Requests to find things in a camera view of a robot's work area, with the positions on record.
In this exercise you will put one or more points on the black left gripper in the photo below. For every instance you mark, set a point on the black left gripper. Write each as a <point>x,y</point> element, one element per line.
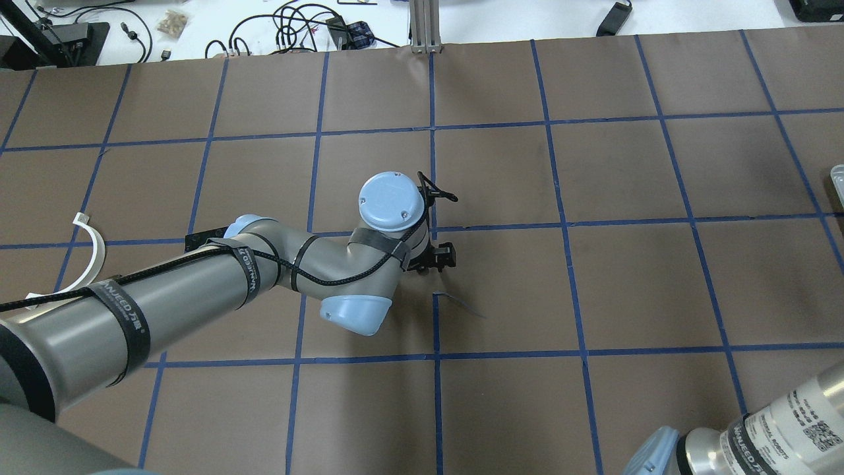
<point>443,255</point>

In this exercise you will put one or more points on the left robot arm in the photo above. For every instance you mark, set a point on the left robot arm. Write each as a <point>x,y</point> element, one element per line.
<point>61,348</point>

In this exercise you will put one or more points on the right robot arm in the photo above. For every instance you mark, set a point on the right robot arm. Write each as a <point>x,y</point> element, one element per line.
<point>798,433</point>

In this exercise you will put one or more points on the ribbed metal tray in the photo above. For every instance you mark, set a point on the ribbed metal tray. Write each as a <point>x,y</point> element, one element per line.
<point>837,180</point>

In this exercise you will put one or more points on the black power adapter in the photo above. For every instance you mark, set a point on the black power adapter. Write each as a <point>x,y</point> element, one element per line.
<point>615,19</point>

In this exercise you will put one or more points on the white curved plastic part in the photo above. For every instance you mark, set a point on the white curved plastic part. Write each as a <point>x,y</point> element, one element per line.
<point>97,256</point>

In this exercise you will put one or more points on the aluminium frame post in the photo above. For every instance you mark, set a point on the aluminium frame post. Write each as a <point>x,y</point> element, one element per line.
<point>425,26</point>

